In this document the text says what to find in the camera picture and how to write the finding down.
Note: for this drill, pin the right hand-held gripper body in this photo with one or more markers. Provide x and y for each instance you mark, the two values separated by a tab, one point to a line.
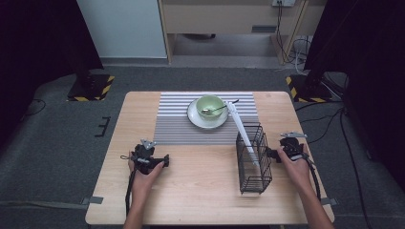
291	146

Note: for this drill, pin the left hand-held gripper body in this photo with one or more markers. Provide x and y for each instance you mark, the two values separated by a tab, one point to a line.
144	156

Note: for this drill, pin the person's right hand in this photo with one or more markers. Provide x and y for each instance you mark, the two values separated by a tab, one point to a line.
296	173

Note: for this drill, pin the person's left hand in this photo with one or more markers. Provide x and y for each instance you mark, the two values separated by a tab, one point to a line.
143	183

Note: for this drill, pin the grey striped placemat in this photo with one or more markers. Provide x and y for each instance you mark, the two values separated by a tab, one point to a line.
172	127

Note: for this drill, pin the white plate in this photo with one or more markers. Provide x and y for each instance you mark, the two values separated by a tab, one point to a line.
192	116

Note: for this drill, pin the black yellow striped stand base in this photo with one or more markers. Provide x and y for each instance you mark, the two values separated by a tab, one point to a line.
307	90
90	87

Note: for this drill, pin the grey tape piece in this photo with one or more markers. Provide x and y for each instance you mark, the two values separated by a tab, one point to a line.
94	200
329	201

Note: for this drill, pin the metal spoon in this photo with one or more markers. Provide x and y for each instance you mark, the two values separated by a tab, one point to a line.
219	108

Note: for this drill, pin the green bowl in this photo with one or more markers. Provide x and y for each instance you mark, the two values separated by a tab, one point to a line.
210	103

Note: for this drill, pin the grey desk label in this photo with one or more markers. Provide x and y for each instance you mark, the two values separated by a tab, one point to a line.
263	29

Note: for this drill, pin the dark curtain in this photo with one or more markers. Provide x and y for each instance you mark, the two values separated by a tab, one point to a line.
38	47
366	47

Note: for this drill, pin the white power outlet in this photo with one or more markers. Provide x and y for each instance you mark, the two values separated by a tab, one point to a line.
283	2

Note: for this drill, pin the light wooden desk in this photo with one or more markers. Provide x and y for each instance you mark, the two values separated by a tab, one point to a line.
223	16

